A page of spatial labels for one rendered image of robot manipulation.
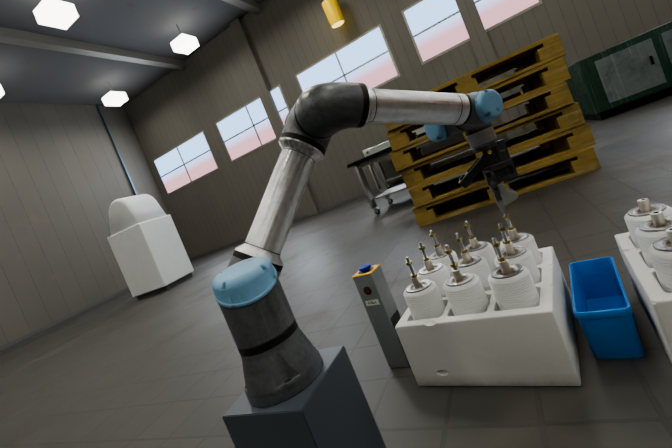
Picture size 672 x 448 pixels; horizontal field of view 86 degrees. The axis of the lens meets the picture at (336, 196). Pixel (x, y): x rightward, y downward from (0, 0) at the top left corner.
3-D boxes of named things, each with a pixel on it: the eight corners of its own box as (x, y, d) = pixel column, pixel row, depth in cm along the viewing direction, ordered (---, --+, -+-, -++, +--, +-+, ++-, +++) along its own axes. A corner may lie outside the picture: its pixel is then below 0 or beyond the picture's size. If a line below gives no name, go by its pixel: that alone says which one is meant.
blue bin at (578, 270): (651, 359, 77) (631, 308, 76) (591, 361, 83) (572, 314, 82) (627, 294, 102) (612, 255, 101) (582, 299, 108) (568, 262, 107)
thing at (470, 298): (476, 331, 101) (453, 272, 100) (509, 334, 93) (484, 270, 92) (460, 351, 94) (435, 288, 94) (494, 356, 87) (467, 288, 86)
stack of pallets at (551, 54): (567, 157, 334) (529, 58, 330) (610, 165, 245) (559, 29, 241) (425, 206, 381) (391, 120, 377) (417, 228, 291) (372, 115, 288)
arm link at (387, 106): (305, 64, 70) (504, 79, 85) (293, 86, 80) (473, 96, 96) (309, 123, 69) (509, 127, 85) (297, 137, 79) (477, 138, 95)
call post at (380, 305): (409, 367, 109) (370, 274, 108) (389, 368, 113) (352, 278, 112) (416, 353, 115) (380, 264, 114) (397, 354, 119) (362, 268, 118)
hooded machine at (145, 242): (197, 274, 642) (160, 186, 636) (165, 291, 575) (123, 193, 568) (166, 284, 675) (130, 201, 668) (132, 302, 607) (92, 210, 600)
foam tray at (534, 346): (582, 387, 77) (552, 310, 76) (418, 386, 99) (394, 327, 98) (573, 299, 109) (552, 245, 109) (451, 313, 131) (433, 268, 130)
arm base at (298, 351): (298, 404, 58) (274, 348, 57) (232, 410, 64) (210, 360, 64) (335, 349, 71) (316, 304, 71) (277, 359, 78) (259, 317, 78)
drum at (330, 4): (347, 21, 793) (338, -3, 791) (342, 17, 762) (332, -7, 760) (334, 30, 809) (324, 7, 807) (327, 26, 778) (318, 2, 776)
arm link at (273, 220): (209, 315, 70) (305, 77, 81) (210, 301, 84) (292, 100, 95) (267, 332, 73) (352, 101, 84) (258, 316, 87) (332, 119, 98)
